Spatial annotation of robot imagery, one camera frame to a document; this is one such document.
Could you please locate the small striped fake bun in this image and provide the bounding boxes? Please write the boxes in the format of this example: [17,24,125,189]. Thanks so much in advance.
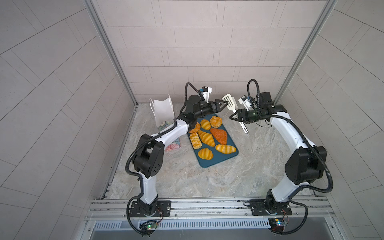
[200,119,212,130]

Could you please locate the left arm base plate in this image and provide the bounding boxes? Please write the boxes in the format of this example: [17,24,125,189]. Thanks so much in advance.
[129,200,171,218]

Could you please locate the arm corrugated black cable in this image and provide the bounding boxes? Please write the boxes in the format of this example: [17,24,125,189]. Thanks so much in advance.
[246,78,334,235]
[124,82,208,237]

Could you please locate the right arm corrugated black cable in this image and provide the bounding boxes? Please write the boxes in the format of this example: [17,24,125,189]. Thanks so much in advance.
[246,78,334,235]

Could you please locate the aluminium corner post right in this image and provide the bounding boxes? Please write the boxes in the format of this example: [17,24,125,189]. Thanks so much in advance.
[275,0,338,103]

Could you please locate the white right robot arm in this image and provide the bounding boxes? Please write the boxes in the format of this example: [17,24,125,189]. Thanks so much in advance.
[230,92,334,212]

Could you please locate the green circuit board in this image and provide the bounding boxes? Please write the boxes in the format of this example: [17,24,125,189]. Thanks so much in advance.
[140,221,159,231]
[268,218,288,233]

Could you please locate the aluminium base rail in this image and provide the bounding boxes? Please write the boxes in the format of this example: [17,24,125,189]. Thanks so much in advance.
[85,196,335,230]

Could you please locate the reddish brown fake croissant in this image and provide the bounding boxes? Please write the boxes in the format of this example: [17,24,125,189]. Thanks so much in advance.
[210,128,228,145]

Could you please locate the dark teal plastic tray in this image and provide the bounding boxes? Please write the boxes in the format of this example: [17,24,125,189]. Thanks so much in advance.
[188,114,239,168]

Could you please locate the shell shaped fake bun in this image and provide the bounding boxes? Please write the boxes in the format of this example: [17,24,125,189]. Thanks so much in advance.
[198,148,214,160]

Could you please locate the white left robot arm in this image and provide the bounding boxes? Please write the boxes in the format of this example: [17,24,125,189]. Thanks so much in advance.
[125,95,229,216]

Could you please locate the ridged fake bread loaf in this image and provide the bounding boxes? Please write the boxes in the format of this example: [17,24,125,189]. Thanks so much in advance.
[190,132,202,150]

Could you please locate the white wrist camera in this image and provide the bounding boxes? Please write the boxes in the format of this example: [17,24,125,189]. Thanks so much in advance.
[200,86,212,103]
[239,95,252,111]

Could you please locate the right green circuit board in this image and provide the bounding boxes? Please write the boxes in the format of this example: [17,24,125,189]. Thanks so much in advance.
[268,218,288,233]

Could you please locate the floral paper bag white handles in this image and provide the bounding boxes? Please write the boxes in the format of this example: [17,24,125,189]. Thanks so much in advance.
[148,94,182,152]

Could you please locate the round knotted fake bun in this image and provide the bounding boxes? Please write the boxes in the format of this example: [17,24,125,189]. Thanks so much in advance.
[210,116,223,129]

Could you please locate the left green circuit board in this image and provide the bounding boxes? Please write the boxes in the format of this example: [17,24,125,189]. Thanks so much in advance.
[140,221,159,231]

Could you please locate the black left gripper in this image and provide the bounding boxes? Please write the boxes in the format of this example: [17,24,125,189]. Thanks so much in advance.
[190,101,226,120]

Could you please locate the aluminium corner post left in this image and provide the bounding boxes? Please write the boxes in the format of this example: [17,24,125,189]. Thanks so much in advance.
[84,0,138,106]

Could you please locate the long fake croissant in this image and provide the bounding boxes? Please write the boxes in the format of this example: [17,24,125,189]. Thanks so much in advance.
[198,131,216,147]

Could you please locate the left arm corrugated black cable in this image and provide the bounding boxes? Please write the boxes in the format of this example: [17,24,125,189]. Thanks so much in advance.
[124,82,208,237]

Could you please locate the fake ring donut bread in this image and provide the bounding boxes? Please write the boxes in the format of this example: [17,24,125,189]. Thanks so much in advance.
[189,123,201,134]

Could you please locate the twisted fake bread roll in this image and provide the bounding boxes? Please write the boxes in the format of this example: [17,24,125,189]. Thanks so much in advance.
[215,145,237,155]

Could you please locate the aluminium corner post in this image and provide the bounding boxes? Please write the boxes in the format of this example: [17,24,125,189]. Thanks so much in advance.
[275,0,338,103]
[84,0,138,106]

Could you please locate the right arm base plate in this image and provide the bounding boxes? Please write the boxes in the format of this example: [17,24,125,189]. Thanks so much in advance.
[248,200,292,217]

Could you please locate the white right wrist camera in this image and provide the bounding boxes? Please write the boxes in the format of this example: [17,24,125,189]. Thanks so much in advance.
[239,95,252,111]

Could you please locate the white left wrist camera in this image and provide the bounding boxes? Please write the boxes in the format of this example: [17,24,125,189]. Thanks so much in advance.
[200,86,212,103]

